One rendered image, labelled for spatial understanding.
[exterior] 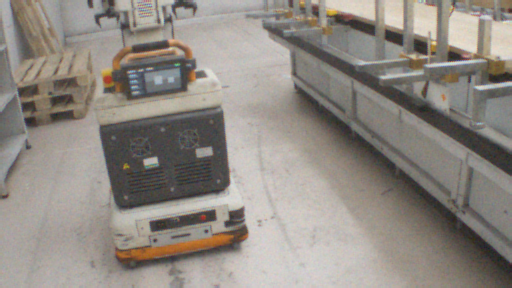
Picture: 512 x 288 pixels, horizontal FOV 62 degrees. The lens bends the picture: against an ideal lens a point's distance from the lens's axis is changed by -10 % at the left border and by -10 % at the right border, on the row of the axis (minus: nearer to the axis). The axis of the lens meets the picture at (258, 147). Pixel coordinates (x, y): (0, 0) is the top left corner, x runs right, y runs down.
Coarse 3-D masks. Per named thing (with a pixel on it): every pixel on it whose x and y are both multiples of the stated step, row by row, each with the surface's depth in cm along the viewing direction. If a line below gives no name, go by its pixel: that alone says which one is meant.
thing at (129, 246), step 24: (216, 192) 216; (120, 216) 201; (144, 216) 202; (240, 216) 212; (120, 240) 201; (144, 240) 204; (168, 240) 207; (192, 240) 211; (216, 240) 213; (240, 240) 217
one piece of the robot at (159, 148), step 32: (96, 96) 189; (160, 96) 190; (192, 96) 193; (128, 128) 192; (160, 128) 195; (192, 128) 199; (224, 128) 204; (128, 160) 197; (160, 160) 201; (192, 160) 204; (224, 160) 208; (128, 192) 202; (160, 192) 206; (192, 192) 210
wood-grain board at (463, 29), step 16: (304, 0) 368; (336, 0) 357; (352, 0) 353; (368, 0) 350; (400, 0) 346; (368, 16) 273; (400, 16) 270; (416, 16) 269; (432, 16) 268; (464, 16) 268; (400, 32) 233; (416, 32) 221; (432, 32) 221; (448, 32) 221; (464, 32) 219; (496, 32) 219; (464, 48) 186; (496, 48) 185
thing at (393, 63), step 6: (390, 60) 191; (396, 60) 191; (402, 60) 191; (408, 60) 192; (426, 60) 194; (432, 60) 195; (360, 66) 187; (366, 66) 188; (372, 66) 189; (378, 66) 189; (384, 66) 190; (390, 66) 191; (396, 66) 191; (402, 66) 192
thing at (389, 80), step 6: (414, 72) 169; (420, 72) 169; (468, 72) 172; (474, 72) 173; (384, 78) 164; (390, 78) 164; (396, 78) 165; (402, 78) 166; (408, 78) 166; (414, 78) 167; (420, 78) 168; (426, 78) 168; (432, 78) 169; (438, 78) 170; (384, 84) 165; (390, 84) 165; (396, 84) 166
